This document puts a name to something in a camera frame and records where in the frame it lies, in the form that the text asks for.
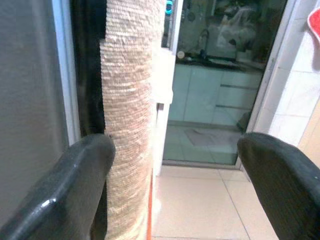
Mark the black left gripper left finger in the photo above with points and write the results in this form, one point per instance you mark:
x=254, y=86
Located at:
x=57, y=190

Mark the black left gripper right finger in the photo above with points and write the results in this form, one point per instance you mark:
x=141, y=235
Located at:
x=285, y=190

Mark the dark grey fridge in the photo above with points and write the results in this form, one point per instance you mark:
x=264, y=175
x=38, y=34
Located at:
x=25, y=75

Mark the glass sliding door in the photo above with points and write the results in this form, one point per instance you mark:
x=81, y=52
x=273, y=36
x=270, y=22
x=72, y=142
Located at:
x=212, y=140

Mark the beige linen cloth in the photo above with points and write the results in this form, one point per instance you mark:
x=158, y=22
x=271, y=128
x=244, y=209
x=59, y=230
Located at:
x=127, y=100

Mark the white kitchen base cabinet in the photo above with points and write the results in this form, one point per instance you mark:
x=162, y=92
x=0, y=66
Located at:
x=200, y=95

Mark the white counter unit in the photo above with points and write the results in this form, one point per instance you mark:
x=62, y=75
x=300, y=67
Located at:
x=162, y=75

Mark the black kitchen faucet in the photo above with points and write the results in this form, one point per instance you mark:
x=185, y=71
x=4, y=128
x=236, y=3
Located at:
x=203, y=45

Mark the red cloth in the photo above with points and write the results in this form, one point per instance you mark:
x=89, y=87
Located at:
x=315, y=22

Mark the blue round object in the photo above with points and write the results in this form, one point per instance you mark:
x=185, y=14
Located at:
x=169, y=7

